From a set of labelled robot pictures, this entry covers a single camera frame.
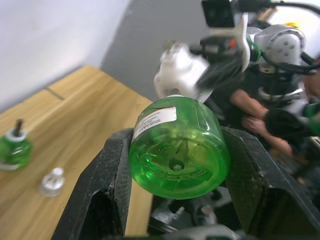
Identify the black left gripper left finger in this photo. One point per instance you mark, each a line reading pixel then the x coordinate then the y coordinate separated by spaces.
pixel 105 187

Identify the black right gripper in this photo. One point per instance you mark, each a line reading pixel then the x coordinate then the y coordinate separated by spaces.
pixel 218 47

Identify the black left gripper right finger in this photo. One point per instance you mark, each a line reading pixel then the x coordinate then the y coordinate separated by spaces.
pixel 262 200

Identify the white mosquito repellent heater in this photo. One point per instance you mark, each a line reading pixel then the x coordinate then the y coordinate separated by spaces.
pixel 180 67

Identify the green bottle with white label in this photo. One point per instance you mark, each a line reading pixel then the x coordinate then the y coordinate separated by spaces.
pixel 175 155

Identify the clear plastic bottle cap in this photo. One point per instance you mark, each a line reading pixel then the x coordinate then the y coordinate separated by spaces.
pixel 52 182

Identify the green bottle with brown wick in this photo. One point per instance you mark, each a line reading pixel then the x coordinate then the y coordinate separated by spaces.
pixel 15 152

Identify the person's bare hand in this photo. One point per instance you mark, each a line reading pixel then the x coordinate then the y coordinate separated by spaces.
pixel 253 126

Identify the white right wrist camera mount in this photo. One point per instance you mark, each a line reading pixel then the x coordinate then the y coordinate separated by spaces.
pixel 243 37

